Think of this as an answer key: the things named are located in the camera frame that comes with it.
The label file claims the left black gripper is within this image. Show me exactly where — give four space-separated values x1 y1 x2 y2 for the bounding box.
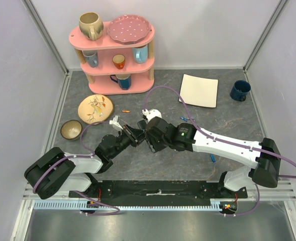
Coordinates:
110 123 146 159

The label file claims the black remote control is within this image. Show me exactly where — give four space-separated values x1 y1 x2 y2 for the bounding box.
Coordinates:
137 119 147 135

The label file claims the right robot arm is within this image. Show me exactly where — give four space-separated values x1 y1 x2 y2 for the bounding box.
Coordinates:
145 116 280 198

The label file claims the beige bird-painted plate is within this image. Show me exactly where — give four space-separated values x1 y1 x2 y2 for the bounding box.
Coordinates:
77 94 114 124

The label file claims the dark blue mug on shelf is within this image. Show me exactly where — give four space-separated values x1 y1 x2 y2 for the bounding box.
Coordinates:
110 74 132 90

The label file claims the light blue battery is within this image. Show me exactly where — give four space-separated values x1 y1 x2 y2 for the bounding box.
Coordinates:
210 154 216 163

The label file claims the white square plate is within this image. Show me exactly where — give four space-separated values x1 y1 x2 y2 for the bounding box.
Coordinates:
179 74 219 108

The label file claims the brown ceramic bowl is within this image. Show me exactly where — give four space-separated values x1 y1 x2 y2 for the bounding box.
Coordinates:
60 119 83 141

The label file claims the pink three-tier shelf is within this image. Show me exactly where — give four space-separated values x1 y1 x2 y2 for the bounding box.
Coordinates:
69 22 155 95

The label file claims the orange cup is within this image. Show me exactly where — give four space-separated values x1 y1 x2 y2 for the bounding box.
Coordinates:
112 54 126 69

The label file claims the light blue mug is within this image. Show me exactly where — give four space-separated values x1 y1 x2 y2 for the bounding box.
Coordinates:
132 45 148 64

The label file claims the grey blue mug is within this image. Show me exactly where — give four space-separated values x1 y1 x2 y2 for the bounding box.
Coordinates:
82 50 98 68

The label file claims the navy blue mug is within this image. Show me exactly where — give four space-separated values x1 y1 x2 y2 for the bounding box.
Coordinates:
230 80 251 102

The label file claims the pink polka dot plate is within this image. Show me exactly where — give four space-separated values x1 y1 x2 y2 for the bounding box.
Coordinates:
107 14 151 45

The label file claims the beige ceramic mug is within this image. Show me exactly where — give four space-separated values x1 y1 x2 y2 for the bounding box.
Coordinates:
79 12 104 41

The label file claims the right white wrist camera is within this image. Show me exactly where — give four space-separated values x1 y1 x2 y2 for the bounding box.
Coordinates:
142 109 162 123

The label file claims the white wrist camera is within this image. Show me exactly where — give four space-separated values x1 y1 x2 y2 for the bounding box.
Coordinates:
109 115 123 131
142 109 162 123

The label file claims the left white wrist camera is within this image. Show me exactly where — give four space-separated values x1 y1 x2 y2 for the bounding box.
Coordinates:
109 115 123 131

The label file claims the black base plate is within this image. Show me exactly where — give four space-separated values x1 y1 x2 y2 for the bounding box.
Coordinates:
68 179 249 207

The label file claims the white slotted cable duct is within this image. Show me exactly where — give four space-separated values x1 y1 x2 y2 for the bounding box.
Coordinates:
33 200 227 211

